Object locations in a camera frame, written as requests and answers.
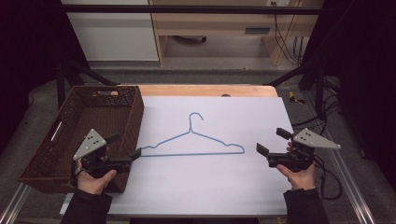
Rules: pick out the aluminium rail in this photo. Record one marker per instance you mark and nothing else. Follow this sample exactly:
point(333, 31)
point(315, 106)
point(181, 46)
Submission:
point(348, 183)
point(14, 203)

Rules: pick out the black curtain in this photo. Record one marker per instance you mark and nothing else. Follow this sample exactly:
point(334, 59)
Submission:
point(364, 62)
point(28, 46)

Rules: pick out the white cabinet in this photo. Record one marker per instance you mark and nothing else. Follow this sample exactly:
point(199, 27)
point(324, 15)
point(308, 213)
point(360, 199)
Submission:
point(115, 34)

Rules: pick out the light wooden desk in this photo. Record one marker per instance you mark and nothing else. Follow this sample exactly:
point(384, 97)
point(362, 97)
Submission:
point(218, 23)

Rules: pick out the black frame strut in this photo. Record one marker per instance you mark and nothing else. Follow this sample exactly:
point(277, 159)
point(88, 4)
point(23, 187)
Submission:
point(93, 74)
point(292, 74)

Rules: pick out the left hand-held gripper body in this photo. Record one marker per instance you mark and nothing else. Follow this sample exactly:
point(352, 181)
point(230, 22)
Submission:
point(90, 144)

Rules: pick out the brown woven basket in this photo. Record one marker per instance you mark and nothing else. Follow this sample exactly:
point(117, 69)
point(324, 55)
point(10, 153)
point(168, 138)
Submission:
point(93, 118)

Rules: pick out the black horizontal frame bar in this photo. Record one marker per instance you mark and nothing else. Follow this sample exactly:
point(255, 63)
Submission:
point(186, 9)

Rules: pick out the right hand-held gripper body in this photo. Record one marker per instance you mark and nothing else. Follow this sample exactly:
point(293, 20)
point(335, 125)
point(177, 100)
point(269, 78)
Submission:
point(311, 140)

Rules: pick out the person's left hand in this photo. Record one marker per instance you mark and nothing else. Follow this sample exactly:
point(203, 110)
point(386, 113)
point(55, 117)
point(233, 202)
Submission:
point(93, 183)

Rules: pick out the white table mat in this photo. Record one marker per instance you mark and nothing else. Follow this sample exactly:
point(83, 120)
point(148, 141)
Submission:
point(202, 186)

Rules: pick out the yellow and black tool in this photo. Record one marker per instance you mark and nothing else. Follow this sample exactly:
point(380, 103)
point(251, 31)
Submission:
point(293, 97)

